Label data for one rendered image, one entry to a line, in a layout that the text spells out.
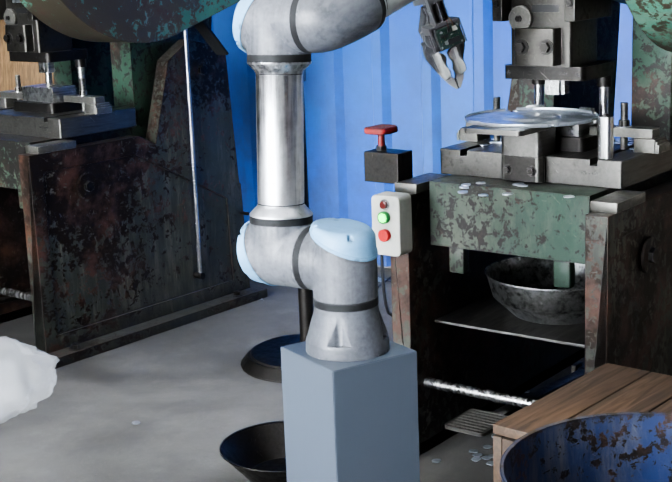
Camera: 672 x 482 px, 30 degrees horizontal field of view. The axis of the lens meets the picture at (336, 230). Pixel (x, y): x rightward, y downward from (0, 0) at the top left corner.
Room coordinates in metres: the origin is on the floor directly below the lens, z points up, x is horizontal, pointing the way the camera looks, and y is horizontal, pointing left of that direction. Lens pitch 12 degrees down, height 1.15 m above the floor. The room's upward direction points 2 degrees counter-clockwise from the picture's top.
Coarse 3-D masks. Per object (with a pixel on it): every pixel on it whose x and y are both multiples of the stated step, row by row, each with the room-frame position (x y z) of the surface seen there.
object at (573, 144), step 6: (558, 138) 2.74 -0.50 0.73; (564, 138) 2.73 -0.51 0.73; (570, 138) 2.72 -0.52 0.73; (576, 138) 2.72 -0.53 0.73; (582, 138) 2.71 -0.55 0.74; (588, 138) 2.72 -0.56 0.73; (594, 138) 2.75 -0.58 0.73; (558, 144) 2.74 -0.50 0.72; (564, 144) 2.73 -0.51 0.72; (570, 144) 2.72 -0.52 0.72; (576, 144) 2.72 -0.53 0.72; (582, 144) 2.71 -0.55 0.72; (588, 144) 2.72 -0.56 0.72; (594, 144) 2.75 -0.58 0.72; (558, 150) 2.74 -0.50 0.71; (564, 150) 2.73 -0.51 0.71; (570, 150) 2.72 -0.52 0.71; (576, 150) 2.72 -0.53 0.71; (582, 150) 2.71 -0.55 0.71; (588, 150) 2.72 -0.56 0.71
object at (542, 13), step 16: (512, 0) 2.80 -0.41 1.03; (528, 0) 2.78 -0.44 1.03; (544, 0) 2.75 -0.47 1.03; (560, 0) 2.73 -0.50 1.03; (512, 16) 2.79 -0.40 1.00; (528, 16) 2.76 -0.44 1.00; (544, 16) 2.75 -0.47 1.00; (560, 16) 2.73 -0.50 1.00; (512, 32) 2.80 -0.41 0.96; (528, 32) 2.74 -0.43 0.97; (544, 32) 2.72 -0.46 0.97; (560, 32) 2.73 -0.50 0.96; (576, 32) 2.73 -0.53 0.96; (592, 32) 2.79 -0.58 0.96; (512, 48) 2.80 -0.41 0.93; (528, 48) 2.74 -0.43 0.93; (544, 48) 2.70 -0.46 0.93; (560, 48) 2.73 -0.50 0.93; (576, 48) 2.73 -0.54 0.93; (592, 48) 2.79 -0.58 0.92; (512, 64) 2.80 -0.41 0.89; (528, 64) 2.74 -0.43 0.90; (544, 64) 2.72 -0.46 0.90; (560, 64) 2.73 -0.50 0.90; (576, 64) 2.73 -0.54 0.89
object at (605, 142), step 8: (600, 120) 2.61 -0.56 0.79; (608, 120) 2.60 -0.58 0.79; (600, 128) 2.61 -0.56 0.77; (608, 128) 2.60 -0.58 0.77; (600, 136) 2.61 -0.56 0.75; (608, 136) 2.60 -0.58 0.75; (600, 144) 2.61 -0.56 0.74; (608, 144) 2.60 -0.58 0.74; (600, 152) 2.61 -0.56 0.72; (608, 152) 2.60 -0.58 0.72
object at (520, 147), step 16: (464, 128) 2.63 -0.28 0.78; (480, 128) 2.61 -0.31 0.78; (496, 128) 2.60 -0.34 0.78; (512, 128) 2.59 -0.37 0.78; (528, 128) 2.58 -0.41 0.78; (544, 128) 2.63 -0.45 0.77; (512, 144) 2.69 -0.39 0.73; (528, 144) 2.67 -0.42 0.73; (544, 144) 2.67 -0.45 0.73; (512, 160) 2.69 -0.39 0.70; (528, 160) 2.67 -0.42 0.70; (544, 160) 2.67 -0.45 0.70; (512, 176) 2.69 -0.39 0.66; (528, 176) 2.67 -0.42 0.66; (544, 176) 2.67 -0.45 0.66
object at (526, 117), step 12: (504, 108) 2.86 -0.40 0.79; (516, 108) 2.87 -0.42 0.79; (528, 108) 2.87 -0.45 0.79; (540, 108) 2.86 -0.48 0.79; (552, 108) 2.85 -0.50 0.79; (564, 108) 2.83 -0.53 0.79; (468, 120) 2.73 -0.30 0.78; (480, 120) 2.72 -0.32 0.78; (492, 120) 2.71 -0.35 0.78; (504, 120) 2.70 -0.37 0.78; (516, 120) 2.68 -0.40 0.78; (528, 120) 2.67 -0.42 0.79; (540, 120) 2.66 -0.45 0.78; (552, 120) 2.67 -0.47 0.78; (564, 120) 2.67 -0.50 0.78; (576, 120) 2.66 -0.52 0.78; (588, 120) 2.63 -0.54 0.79
